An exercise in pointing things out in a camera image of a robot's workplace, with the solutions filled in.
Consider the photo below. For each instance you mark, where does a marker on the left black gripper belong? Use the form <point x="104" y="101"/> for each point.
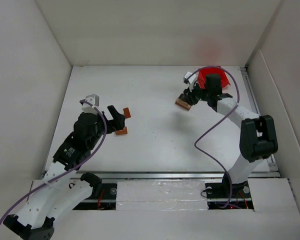
<point x="109" y="120"/>

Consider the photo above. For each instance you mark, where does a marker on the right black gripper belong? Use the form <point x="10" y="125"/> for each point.
<point x="191" y="96"/>

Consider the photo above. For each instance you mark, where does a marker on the orange arch wood block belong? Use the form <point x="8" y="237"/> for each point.
<point x="121" y="132"/>

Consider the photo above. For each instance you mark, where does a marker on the small red-brown wood block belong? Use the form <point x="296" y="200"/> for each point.
<point x="126" y="112"/>

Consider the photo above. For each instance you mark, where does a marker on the light long wood block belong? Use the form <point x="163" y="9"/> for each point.
<point x="180" y="100"/>

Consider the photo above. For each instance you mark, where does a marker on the reddish long wood block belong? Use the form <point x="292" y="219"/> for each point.
<point x="188" y="107"/>

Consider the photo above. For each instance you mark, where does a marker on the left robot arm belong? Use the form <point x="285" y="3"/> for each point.
<point x="45" y="204"/>

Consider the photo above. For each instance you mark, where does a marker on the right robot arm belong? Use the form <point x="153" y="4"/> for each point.
<point x="246" y="120"/>

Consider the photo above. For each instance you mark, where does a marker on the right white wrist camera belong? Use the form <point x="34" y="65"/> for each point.
<point x="190" y="79"/>

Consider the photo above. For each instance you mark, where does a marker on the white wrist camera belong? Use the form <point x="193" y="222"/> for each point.
<point x="90" y="103"/>
<point x="190" y="79"/>

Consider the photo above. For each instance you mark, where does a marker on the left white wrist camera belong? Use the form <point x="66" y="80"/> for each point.
<point x="90" y="103"/>

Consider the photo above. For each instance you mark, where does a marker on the aluminium side rail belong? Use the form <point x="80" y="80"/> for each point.
<point x="257" y="112"/>

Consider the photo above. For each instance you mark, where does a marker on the aluminium front rail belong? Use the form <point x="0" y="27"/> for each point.
<point x="172" y="175"/>

